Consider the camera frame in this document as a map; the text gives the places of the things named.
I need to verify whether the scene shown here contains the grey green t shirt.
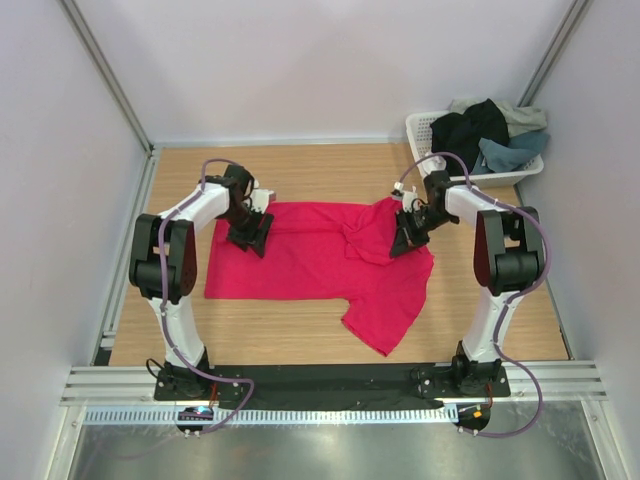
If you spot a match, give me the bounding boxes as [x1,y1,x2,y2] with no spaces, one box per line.
[449,98,547,137]

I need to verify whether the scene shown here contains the blue t shirt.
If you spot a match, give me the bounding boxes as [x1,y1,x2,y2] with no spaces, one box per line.
[471,131,550,175]

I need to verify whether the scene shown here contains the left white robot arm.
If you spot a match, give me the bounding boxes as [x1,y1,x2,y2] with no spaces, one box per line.
[129,159,276,400]

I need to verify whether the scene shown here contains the white plastic laundry basket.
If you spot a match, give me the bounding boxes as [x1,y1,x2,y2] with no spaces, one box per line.
[405,111,544,188]

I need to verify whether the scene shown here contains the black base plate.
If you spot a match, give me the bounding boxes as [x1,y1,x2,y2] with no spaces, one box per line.
[146,360,511,429]

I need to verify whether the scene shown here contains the pink red t shirt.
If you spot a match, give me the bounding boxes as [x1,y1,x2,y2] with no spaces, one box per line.
[204,198,434,356]

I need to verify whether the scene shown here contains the black t shirt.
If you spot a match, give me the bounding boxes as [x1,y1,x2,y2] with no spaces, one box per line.
[430,99,510,173]

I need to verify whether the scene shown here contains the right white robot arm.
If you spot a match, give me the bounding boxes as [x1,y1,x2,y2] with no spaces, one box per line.
[390,171,548,399]

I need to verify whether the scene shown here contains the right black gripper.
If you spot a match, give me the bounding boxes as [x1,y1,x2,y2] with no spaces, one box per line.
[390,206,456,258]

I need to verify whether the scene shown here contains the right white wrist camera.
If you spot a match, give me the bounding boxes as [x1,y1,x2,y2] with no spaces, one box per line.
[391,182,421,213]

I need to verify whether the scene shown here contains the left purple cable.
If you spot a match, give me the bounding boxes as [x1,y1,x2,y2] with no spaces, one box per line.
[157,157,256,436]

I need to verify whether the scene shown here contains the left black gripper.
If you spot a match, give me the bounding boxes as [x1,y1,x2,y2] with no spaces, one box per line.
[222,205,274,257]

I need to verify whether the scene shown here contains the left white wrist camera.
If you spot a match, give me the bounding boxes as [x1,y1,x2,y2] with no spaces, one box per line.
[248,188,276,213]

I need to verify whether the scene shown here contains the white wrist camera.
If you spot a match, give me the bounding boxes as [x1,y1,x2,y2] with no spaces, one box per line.
[391,182,421,213]
[248,188,276,213]

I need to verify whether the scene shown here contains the white slotted cable duct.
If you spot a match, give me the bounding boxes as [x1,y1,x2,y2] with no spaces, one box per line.
[84,404,458,427]

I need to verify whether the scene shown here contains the aluminium rail frame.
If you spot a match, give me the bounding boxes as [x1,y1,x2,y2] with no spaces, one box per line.
[61,361,607,411]

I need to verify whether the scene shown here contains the white cloth in basket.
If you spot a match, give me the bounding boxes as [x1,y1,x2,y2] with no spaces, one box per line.
[420,154,446,177]

